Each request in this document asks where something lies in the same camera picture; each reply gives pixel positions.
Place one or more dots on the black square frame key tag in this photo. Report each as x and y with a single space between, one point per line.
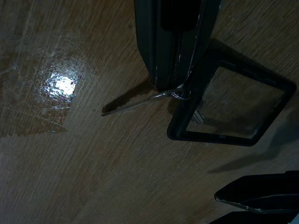
180 123

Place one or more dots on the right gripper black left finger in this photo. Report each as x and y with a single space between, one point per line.
163 46

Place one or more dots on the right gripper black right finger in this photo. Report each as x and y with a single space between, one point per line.
268 193

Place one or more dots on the silver key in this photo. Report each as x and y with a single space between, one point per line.
140 102

